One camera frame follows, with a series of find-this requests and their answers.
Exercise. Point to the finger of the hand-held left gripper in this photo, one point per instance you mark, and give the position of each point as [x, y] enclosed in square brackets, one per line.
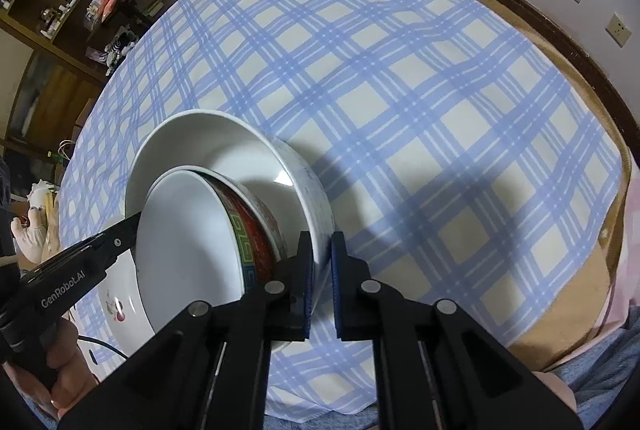
[112, 244]

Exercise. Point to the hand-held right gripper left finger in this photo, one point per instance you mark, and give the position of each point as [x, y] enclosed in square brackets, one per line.
[309, 290]

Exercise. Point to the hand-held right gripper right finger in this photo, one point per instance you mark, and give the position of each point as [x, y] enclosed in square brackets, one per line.
[336, 290]

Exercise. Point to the large white cherry plate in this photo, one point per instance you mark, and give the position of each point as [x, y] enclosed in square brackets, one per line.
[117, 310]

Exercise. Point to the red patterned bowl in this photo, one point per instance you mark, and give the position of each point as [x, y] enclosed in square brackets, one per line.
[185, 255]

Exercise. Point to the large white bowl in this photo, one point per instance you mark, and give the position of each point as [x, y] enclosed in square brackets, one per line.
[200, 139]

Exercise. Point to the person's left hand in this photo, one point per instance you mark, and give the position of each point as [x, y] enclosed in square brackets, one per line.
[70, 370]

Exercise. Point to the pink and white plush toy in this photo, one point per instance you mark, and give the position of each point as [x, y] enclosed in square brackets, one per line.
[30, 235]

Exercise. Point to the white fluffy plush toy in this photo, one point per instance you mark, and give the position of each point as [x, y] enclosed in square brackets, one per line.
[40, 191]

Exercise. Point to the wooden sliding door wardrobe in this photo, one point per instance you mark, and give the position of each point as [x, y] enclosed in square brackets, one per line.
[40, 99]

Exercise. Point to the blue plaid cloth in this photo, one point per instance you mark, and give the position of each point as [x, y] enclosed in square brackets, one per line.
[400, 109]

